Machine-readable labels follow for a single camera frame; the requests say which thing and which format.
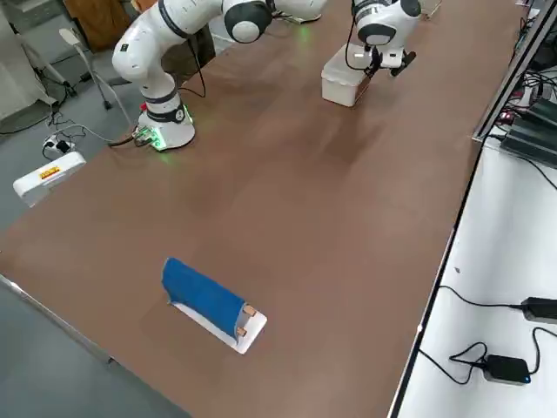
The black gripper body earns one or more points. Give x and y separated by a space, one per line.
373 58

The white preservation box lid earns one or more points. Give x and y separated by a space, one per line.
344 67

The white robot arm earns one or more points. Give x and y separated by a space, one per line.
383 13
143 43

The black power supply box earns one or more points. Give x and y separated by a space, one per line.
541 113
531 146

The white box yellow label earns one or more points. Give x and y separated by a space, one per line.
69 163

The red circuit board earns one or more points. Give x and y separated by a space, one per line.
507 117

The person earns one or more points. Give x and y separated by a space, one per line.
209 52

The wooden towel stand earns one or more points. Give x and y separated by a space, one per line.
250 310

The brown wooden cabinet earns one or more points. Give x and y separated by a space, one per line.
100 22

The blue towel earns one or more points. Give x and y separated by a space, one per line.
196 291

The white rectangular tray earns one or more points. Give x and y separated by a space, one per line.
252 335

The white metal stand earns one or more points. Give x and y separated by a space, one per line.
71 37

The white floor power strip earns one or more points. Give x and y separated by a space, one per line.
54 146

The black power adapter blue light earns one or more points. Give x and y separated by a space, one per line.
507 369

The white equipment cabinet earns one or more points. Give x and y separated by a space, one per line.
17 65

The aluminium frame post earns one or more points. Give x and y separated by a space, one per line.
505 87

